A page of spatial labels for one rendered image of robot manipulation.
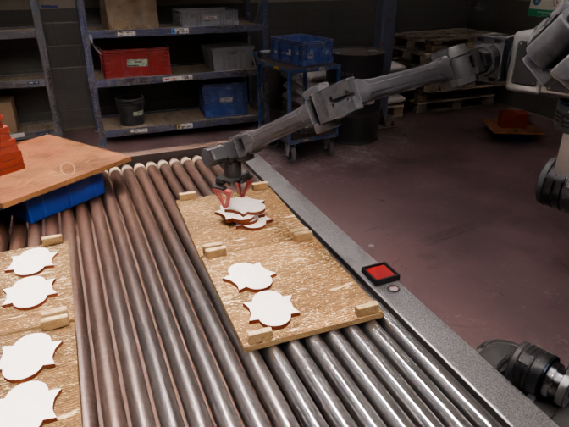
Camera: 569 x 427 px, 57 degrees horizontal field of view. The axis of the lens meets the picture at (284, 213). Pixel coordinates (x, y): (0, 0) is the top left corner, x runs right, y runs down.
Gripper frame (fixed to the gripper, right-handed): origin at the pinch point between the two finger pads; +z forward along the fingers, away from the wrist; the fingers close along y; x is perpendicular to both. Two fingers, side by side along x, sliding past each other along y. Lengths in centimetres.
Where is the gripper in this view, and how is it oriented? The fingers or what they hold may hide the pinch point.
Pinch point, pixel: (233, 200)
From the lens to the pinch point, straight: 171.7
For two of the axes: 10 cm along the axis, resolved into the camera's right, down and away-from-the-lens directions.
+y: -5.0, 3.9, -7.8
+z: -0.2, 8.9, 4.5
